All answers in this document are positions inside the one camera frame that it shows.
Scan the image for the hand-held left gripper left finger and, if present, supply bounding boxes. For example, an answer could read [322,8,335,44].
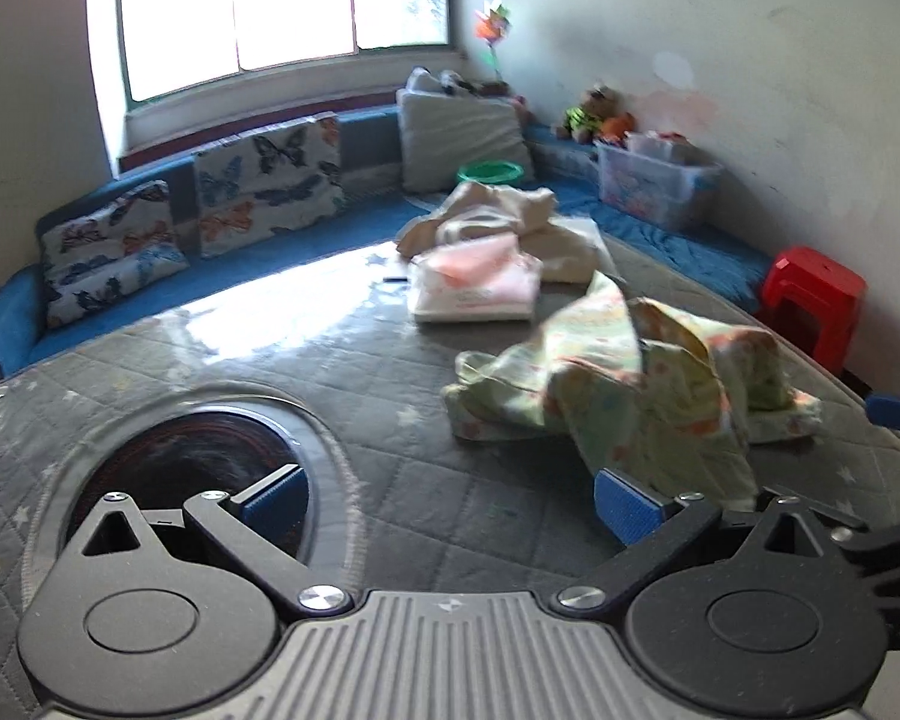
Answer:
[64,463,355,620]

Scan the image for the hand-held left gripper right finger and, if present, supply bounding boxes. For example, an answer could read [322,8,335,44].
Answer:
[555,467,871,620]

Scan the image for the green printed baby shirt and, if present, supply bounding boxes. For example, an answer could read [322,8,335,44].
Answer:
[441,270,824,507]

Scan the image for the folded pink white clothes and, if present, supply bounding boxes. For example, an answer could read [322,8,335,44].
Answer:
[411,232,545,323]

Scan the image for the beige clothes pile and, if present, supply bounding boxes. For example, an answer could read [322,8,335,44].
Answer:
[397,180,620,286]

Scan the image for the round table heater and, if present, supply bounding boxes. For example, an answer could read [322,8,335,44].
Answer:
[34,382,353,593]

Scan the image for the red plastic stool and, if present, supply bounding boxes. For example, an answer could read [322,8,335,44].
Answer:
[756,246,867,380]

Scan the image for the blue sofa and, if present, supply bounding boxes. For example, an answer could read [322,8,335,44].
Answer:
[0,105,777,380]

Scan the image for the small butterfly print cushion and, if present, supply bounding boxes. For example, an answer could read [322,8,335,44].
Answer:
[45,244,190,329]
[39,180,177,267]

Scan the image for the large butterfly print cushion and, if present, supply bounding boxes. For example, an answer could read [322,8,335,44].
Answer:
[193,114,346,260]

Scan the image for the clear plastic storage box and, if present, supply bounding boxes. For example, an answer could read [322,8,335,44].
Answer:
[596,136,723,232]

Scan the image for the green plastic basin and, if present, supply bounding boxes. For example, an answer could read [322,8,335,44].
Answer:
[457,161,527,187]

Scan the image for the brown teddy bear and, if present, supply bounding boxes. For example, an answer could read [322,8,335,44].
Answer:
[557,84,623,143]

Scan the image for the grey pillow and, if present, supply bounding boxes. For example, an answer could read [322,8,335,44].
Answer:
[396,86,535,192]

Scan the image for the white cloth bundle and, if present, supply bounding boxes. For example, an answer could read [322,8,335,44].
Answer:
[409,66,511,100]

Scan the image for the window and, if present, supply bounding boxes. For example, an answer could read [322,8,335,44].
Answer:
[116,0,451,102]

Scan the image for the colourful pinwheel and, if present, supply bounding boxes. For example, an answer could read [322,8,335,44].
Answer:
[471,4,515,87]

